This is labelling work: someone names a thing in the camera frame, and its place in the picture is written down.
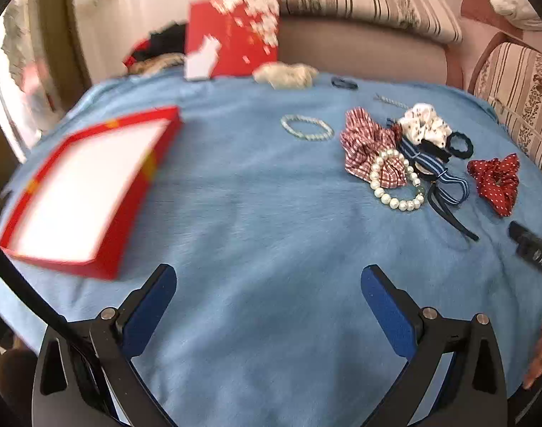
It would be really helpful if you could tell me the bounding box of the white cloth bundle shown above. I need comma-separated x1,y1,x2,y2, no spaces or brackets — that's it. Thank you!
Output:
489,0,542,32

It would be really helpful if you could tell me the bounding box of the red tray box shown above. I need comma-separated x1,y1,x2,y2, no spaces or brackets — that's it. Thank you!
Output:
0,106,182,280

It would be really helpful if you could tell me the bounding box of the red polka dot scrunchie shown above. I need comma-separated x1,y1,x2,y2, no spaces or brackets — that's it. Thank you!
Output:
467,153,520,217

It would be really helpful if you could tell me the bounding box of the red white checkered scrunchie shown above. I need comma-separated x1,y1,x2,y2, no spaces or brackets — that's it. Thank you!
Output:
340,107,407,189

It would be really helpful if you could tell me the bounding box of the pale green bead bracelet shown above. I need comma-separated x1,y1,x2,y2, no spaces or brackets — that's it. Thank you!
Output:
279,114,336,142

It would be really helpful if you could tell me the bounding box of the black and red clothes pile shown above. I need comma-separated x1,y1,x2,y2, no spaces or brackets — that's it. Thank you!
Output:
122,23,187,68

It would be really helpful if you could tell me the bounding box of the blue striped strap watch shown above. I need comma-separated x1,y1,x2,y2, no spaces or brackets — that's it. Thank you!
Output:
386,118,470,205

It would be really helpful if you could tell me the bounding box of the white pearl bracelet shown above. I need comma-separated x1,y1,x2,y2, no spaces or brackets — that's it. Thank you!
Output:
369,147,427,212

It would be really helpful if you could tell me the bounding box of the blue towel cloth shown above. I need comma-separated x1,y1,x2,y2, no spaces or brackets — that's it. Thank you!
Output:
6,69,542,426

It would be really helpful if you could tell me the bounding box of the red floral box lid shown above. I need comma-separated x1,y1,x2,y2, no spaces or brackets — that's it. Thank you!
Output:
184,0,279,81

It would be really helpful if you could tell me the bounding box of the silver hair clip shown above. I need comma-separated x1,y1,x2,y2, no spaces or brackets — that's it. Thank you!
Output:
374,94,411,110

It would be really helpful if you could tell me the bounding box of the cream knitted scrunchie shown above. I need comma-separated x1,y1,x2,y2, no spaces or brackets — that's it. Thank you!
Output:
252,62,318,90

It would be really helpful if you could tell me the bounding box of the black wavy hair tie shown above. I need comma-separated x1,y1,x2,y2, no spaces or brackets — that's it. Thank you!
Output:
444,131,475,160

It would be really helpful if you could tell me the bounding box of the black cable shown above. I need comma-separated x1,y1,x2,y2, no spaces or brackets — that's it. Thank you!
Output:
0,230,94,357

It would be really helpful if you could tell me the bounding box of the white dotted scrunchie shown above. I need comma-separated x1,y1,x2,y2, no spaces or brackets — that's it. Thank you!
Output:
397,103,452,148

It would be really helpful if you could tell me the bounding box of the thick black scrunchie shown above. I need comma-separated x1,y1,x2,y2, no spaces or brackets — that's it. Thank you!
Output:
417,139,451,165

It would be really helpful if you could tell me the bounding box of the striped floral side cushion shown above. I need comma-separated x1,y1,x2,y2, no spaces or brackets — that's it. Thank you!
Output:
472,42,542,172

